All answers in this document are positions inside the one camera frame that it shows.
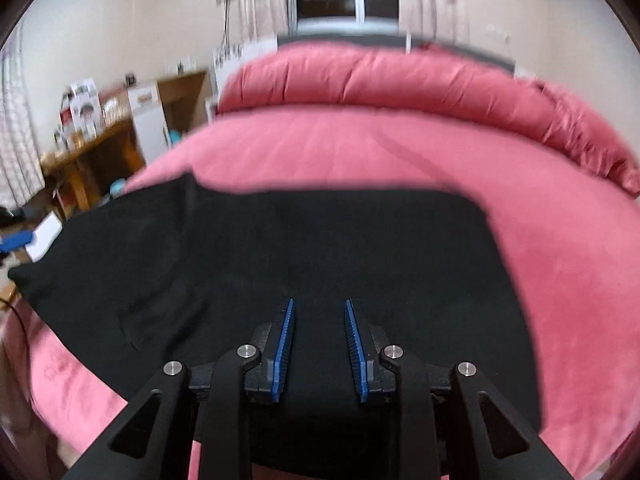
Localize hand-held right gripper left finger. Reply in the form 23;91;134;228
62;298;296;480

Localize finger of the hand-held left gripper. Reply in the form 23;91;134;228
0;232;34;254

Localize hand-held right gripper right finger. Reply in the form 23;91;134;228
345;298;576;480

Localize black pants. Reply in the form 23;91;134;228
9;174;544;479

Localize white sheet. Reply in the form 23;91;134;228
24;212;64;262

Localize checked curtain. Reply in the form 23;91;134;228
0;25;47;211

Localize wooden desk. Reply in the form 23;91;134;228
40;120;139;217

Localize white product box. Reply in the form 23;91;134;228
60;78;99;139

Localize wooden cabinet with white doors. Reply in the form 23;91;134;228
126;70;212;166

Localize pink bed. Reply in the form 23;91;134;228
0;107;640;480

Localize pink duvet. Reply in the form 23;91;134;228
217;42;566;161

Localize grey and white headboard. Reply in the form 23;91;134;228
212;32;518;80

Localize pink ruffled pillow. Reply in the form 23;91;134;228
537;80;640;197

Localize patterned curtain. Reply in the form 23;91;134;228
227;0;294;47
397;0;472;47

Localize pink cable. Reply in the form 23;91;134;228
377;130;453;183

